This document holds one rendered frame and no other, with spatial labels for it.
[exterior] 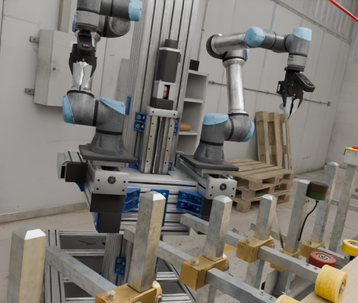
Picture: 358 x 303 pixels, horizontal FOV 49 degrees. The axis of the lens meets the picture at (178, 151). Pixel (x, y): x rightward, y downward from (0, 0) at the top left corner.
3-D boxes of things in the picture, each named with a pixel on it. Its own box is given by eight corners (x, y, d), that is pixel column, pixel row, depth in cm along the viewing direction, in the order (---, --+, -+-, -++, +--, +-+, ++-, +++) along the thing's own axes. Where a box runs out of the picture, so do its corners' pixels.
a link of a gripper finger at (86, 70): (87, 91, 138) (90, 64, 137) (89, 92, 133) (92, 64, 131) (78, 89, 137) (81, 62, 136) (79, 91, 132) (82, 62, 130)
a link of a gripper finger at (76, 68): (78, 89, 137) (81, 62, 136) (79, 91, 132) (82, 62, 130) (69, 88, 136) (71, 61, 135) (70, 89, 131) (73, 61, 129)
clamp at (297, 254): (269, 267, 132) (272, 252, 131) (286, 257, 143) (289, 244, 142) (284, 273, 129) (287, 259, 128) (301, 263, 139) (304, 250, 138)
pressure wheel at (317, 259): (299, 286, 127) (306, 253, 125) (308, 279, 133) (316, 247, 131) (323, 297, 122) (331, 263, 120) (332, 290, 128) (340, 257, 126)
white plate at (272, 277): (260, 300, 134) (266, 273, 132) (292, 278, 153) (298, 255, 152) (262, 300, 133) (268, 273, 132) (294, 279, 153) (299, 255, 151)
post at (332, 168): (302, 276, 158) (327, 161, 151) (305, 274, 161) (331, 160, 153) (310, 280, 156) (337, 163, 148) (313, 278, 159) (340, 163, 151)
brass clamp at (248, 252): (233, 255, 112) (236, 239, 111) (256, 246, 122) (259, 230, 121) (252, 264, 108) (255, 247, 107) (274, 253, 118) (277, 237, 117)
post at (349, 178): (324, 259, 178) (346, 163, 171) (328, 257, 182) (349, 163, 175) (334, 263, 175) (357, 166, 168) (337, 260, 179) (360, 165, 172)
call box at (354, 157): (342, 164, 171) (345, 146, 169) (346, 163, 176) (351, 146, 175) (358, 168, 166) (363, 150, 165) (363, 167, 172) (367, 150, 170)
